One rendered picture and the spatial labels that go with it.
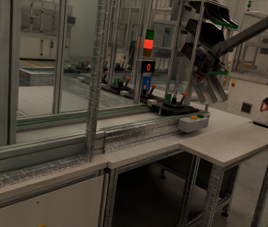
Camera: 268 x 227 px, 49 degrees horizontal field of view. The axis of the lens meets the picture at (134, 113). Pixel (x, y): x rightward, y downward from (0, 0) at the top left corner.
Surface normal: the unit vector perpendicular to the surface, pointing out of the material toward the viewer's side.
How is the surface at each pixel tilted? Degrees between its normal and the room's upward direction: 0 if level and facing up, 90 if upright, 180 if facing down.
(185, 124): 90
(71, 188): 90
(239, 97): 90
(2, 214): 90
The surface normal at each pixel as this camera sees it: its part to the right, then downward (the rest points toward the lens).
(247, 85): -0.70, 0.09
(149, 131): 0.72, 0.28
